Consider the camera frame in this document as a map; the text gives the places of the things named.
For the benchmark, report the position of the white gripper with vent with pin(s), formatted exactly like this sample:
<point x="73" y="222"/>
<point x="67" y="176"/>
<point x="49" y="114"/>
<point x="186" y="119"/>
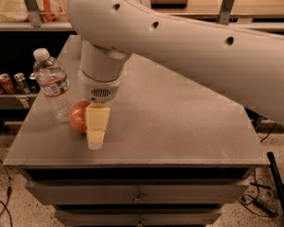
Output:
<point x="99" y="89"/>

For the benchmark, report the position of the red orange apple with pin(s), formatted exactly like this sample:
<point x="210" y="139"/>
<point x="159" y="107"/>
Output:
<point x="77" y="116"/>

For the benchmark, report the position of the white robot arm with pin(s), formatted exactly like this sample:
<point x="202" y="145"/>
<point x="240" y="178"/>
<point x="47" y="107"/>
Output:
<point x="244" y="65"/>

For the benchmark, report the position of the clear plastic water bottle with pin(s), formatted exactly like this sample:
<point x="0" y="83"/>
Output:
<point x="54" y="84"/>

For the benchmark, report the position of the dark soda can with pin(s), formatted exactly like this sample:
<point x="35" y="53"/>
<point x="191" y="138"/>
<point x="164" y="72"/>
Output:
<point x="34" y="85"/>

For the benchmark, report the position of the silver green soda can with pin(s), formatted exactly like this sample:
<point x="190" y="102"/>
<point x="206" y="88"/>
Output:
<point x="21" y="83"/>

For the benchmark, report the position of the grey drawer cabinet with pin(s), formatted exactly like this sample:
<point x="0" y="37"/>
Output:
<point x="163" y="129"/>

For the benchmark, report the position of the orange red soda can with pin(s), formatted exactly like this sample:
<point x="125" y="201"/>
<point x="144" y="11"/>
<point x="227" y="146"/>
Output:
<point x="7" y="84"/>

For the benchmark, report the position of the lower grey drawer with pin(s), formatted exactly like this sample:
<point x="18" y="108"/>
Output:
<point x="138" y="217"/>

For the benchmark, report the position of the grey drawer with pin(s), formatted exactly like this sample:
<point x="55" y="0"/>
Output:
<point x="138" y="217"/>
<point x="73" y="193"/>

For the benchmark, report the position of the top grey drawer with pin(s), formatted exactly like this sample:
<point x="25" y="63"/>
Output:
<point x="73" y="193"/>

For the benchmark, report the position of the white orange plastic bag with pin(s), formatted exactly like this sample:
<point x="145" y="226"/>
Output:
<point x="25" y="4"/>

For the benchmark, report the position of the clear acrylic bin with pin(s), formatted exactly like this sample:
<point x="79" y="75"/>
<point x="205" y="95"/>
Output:
<point x="28" y="3"/>

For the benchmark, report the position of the black pole right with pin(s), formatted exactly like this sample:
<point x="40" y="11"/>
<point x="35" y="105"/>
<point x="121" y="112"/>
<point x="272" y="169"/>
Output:
<point x="277" y="179"/>

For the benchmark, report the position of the left grey metal bracket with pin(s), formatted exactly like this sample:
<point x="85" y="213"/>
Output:
<point x="33" y="12"/>

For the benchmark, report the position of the grey metal bracket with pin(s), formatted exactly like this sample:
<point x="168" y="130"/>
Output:
<point x="225" y="12"/>
<point x="33" y="12"/>

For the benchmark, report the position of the right grey metal bracket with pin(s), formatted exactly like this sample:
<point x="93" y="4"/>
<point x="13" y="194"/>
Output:
<point x="225" y="12"/>

